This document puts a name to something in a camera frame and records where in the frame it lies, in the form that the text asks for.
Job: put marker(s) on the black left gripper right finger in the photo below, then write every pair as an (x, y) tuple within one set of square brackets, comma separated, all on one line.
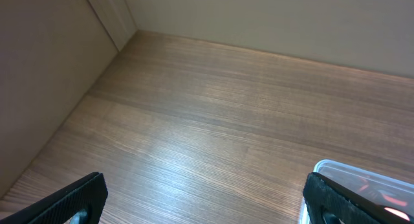
[(329, 202)]

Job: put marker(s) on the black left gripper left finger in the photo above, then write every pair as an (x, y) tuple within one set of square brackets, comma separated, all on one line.
[(82, 201)]

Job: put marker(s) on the clear plastic container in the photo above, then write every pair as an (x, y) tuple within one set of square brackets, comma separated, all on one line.
[(340, 173)]

